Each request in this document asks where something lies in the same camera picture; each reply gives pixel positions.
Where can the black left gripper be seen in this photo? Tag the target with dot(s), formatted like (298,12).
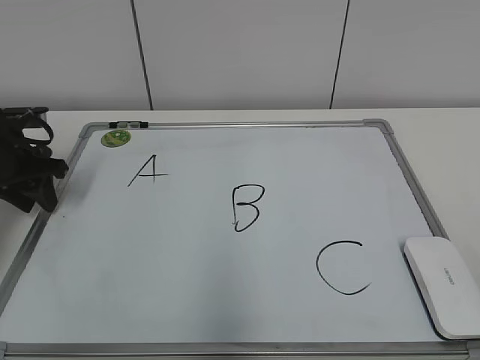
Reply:
(27,169)

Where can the white rectangular board eraser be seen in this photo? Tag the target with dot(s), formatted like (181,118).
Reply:
(446,285)

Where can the green round magnet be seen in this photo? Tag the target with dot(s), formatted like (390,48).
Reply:
(115,138)

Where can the black metal hanging clip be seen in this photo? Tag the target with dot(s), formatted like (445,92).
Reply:
(128,124)

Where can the white framed whiteboard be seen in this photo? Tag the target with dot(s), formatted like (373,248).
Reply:
(215,241)

